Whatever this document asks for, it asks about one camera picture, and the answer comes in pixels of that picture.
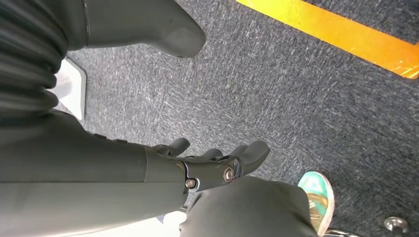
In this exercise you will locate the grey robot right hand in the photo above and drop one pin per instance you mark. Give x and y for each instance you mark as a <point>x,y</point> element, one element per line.
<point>82,170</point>

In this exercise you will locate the person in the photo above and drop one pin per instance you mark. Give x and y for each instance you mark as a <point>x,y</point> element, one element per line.
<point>248,209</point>

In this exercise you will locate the green person's shoe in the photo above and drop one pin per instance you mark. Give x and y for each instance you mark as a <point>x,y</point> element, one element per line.
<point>316,193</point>

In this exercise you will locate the white flat panel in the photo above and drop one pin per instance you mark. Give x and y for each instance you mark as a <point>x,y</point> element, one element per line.
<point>137,229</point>

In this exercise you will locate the ribbed grey right arm sleeve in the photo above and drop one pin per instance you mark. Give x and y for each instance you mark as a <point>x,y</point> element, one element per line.
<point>26,65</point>

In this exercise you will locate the yellow floor tape stripe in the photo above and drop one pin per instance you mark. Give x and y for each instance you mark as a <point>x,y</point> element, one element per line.
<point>343,36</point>

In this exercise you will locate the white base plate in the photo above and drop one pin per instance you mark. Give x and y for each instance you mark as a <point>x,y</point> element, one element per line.
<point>73,88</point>

